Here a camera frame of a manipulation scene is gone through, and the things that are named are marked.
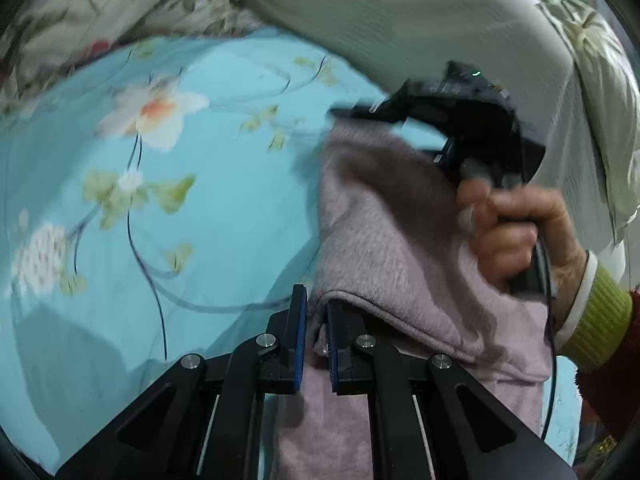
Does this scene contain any person's right hand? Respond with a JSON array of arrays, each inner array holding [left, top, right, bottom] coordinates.
[[457, 179, 588, 330]]

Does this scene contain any mauve knitted sweater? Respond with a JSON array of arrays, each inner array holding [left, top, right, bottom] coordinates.
[[271, 120, 550, 479]]

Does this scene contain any cream satin pillow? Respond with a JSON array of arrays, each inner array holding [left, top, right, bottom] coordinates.
[[540, 0, 639, 242]]

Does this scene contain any red sleeve green cuff forearm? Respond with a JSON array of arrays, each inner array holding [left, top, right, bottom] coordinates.
[[555, 254, 639, 440]]

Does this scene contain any grey striped quilt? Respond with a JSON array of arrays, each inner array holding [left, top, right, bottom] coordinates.
[[244, 0, 614, 250]]

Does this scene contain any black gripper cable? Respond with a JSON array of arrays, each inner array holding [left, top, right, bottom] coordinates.
[[534, 238, 559, 441]]

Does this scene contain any pink floral pillow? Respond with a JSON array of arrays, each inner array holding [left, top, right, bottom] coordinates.
[[1, 0, 262, 115]]

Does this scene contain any light blue floral bedsheet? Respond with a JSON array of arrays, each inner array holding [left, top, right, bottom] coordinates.
[[1, 32, 381, 477]]

